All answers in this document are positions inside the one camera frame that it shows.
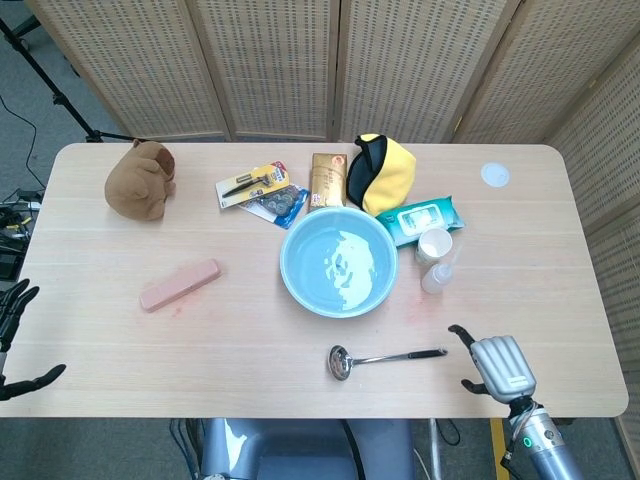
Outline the brown capybara plush toy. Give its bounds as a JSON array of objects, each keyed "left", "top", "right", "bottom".
[{"left": 103, "top": 139, "right": 178, "bottom": 222}]

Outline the clear squeeze bottle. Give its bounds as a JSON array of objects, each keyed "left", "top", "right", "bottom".
[{"left": 420, "top": 241, "right": 465, "bottom": 295}]

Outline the white paper cup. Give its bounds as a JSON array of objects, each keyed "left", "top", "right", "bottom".
[{"left": 414, "top": 227, "right": 454, "bottom": 266}]

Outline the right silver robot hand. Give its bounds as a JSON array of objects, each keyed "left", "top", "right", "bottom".
[{"left": 447, "top": 324, "right": 538, "bottom": 403}]

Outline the yellow and black pouch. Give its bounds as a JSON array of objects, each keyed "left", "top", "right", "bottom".
[{"left": 346, "top": 132, "right": 418, "bottom": 218}]

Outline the white round table grommet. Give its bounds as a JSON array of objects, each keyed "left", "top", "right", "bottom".
[{"left": 480, "top": 161, "right": 512, "bottom": 189}]

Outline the blue blister pack with discs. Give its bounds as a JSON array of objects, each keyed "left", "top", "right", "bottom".
[{"left": 238, "top": 183, "right": 312, "bottom": 231}]

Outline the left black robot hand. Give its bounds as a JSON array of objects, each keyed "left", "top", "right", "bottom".
[{"left": 0, "top": 279, "right": 68, "bottom": 402}]

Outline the teal wet wipes pack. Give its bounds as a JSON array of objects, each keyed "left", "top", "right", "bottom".
[{"left": 374, "top": 194, "right": 467, "bottom": 248}]

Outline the razor blister pack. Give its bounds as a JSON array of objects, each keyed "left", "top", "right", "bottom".
[{"left": 215, "top": 160, "right": 293, "bottom": 212}]

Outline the cables and gear pile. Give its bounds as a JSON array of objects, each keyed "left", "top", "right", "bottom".
[{"left": 0, "top": 187, "right": 45, "bottom": 281}]

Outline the metal ladle with black handle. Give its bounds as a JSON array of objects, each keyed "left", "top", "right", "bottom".
[{"left": 327, "top": 344, "right": 449, "bottom": 382}]

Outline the gold foil packet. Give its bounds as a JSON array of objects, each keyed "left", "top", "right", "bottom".
[{"left": 309, "top": 151, "right": 348, "bottom": 211}]

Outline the black tripod stand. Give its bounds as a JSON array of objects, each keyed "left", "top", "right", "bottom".
[{"left": 0, "top": 17, "right": 139, "bottom": 144}]

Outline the pink rectangular case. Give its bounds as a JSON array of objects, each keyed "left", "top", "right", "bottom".
[{"left": 139, "top": 258, "right": 223, "bottom": 314}]

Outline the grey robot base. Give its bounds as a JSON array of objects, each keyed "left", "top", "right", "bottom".
[{"left": 198, "top": 417, "right": 416, "bottom": 480}]

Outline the light blue bowl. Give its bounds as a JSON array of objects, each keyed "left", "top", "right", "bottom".
[{"left": 279, "top": 206, "right": 400, "bottom": 319}]

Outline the woven folding screen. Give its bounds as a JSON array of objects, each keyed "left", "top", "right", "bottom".
[{"left": 25, "top": 0, "right": 640, "bottom": 451}]

